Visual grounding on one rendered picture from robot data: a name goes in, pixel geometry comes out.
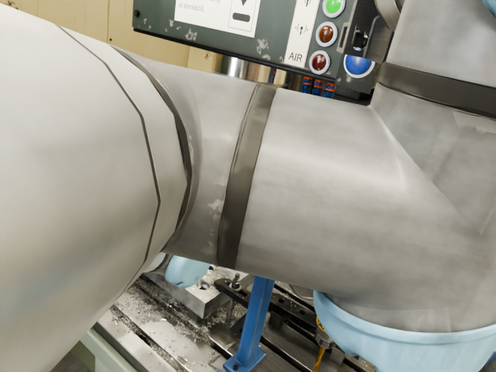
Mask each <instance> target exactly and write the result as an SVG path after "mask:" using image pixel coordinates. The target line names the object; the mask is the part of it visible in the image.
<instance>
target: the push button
mask: <svg viewBox="0 0 496 372"><path fill-rule="evenodd" d="M371 62H372V61H370V60H368V59H366V58H359V57H355V56H351V55H346V58H345V67H346V69H347V70H348V71H349V72H350V73H351V74H352V75H361V74H364V73H365V72H367V71H368V69H369V68H370V66H371Z"/></svg>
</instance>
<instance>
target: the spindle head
mask: <svg viewBox="0 0 496 372"><path fill-rule="evenodd" d="M323 1H324V0H320V3H319V6H318V9H317V15H316V19H315V22H314V28H313V31H312V35H311V40H310V44H309V50H308V54H307V57H306V63H305V66H304V68H300V67H297V66H292V65H288V64H286V63H284V59H285V55H286V49H287V45H288V41H289V34H290V31H291V27H292V20H293V17H294V13H295V6H296V3H297V0H261V3H260V7H259V11H258V19H257V24H256V28H255V36H254V37H249V36H246V35H240V34H236V33H232V32H226V31H223V30H217V29H213V28H209V27H203V26H199V25H196V24H189V23H186V22H182V21H176V20H174V19H175V11H176V0H133V14H132V27H133V28H134V31H135V32H139V33H142V34H146V35H150V36H153V37H157V38H161V39H165V40H168V41H173V42H176V43H179V44H184V45H187V46H190V47H195V48H199V49H203V50H207V51H210V52H214V53H218V54H221V55H226V56H229V57H232V58H237V59H241V60H243V61H249V62H252V63H256V64H260V65H263V66H268V67H271V68H274V69H279V70H283V71H285V72H291V73H294V74H297V75H302V76H305V77H308V78H313V79H316V80H321V81H325V82H327V83H333V84H334V83H335V80H336V77H337V72H338V69H339V66H340V61H341V57H342V53H340V52H338V51H337V46H338V43H339V40H340V35H341V32H342V26H343V24H344V23H345V22H349V19H350V16H351V11H352V8H353V5H354V0H345V8H344V10H343V12H342V13H341V14H340V15H339V16H337V17H334V18H331V17H328V16H327V15H326V14H325V13H324V12H323ZM324 22H331V23H333V24H335V26H336V27H337V32H338V34H337V39H336V41H335V42H334V43H333V44H332V45H331V46H321V45H319V44H318V43H317V39H316V31H317V28H318V27H319V26H320V25H321V24H322V23H324ZM316 51H324V52H327V53H328V55H329V57H330V60H331V63H330V67H329V68H328V70H327V71H326V72H324V73H322V74H315V73H313V71H311V69H310V66H309V60H310V57H311V56H312V55H313V54H314V53H315V52H316ZM381 68H382V65H381V64H379V67H378V69H377V72H376V77H375V79H374V82H373V86H372V89H371V94H373V92H374V89H375V87H376V83H377V82H378V81H377V80H378V77H379V73H380V70H381Z"/></svg>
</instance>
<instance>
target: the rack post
mask: <svg viewBox="0 0 496 372"><path fill-rule="evenodd" d="M274 285H275V280H270V279H267V278H262V277H258V276H255V279H254V283H253V286H252V292H251V295H250V299H249V305H248V309H247V315H246V318H245V321H244V327H243V331H242V335H241V340H240V344H239V347H238V351H237V352H236V353H234V354H233V355H232V356H231V357H230V358H229V359H228V360H227V361H226V362H225V363H224V364H223V368H224V369H225V370H226V371H228V372H251V371H252V370H253V369H254V368H255V367H256V366H257V365H258V364H259V363H260V362H261V361H262V360H263V359H264V358H265V357H266V352H265V351H264V350H262V349H261V348H259V347H258V345H259V342H260V338H261V334H262V331H263V327H264V322H265V319H266V313H267V311H268V308H269V302H270V299H271V296H272V290H273V288H274Z"/></svg>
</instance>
